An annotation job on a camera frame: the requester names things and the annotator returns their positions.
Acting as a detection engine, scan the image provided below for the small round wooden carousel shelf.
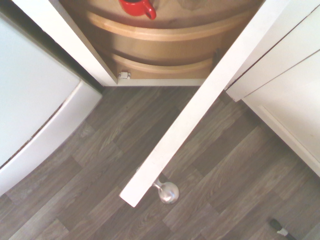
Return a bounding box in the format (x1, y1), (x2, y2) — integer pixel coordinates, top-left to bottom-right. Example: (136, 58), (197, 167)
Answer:
(111, 48), (216, 80)

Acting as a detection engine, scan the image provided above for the large round wooden carousel shelf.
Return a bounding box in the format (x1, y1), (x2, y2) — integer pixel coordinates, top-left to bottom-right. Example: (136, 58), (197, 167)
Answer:
(58, 0), (265, 60)

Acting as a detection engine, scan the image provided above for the white appliance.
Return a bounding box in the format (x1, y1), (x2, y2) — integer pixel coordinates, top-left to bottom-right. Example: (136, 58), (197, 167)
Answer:
(0, 11), (103, 197)

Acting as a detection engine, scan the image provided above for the black and white tool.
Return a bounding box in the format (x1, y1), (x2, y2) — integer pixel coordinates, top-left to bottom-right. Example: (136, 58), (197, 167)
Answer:
(268, 218), (296, 239)

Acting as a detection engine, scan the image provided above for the white cabinet frame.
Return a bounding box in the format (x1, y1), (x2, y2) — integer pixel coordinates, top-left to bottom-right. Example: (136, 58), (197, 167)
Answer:
(11, 0), (206, 88)

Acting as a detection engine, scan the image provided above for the round silver door knob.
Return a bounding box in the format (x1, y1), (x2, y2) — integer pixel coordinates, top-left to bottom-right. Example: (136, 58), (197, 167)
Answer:
(151, 174), (180, 205)

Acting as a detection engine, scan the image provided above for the red ceramic mug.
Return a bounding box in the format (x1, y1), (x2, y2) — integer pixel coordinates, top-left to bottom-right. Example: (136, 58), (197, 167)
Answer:
(118, 0), (157, 21)

